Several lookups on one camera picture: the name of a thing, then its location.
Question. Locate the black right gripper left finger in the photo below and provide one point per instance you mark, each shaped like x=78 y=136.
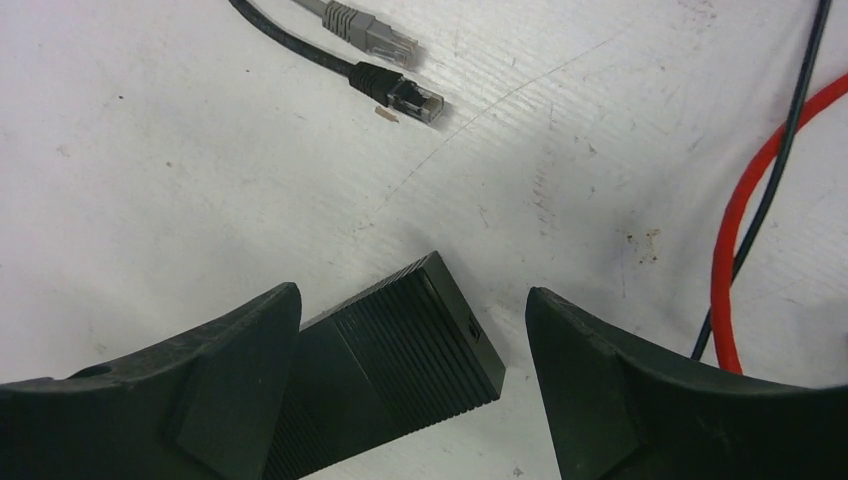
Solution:
x=200 y=405

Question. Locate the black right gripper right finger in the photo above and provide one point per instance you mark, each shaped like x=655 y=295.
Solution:
x=621 y=407

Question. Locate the ribbed black network switch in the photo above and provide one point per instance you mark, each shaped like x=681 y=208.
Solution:
x=402 y=355

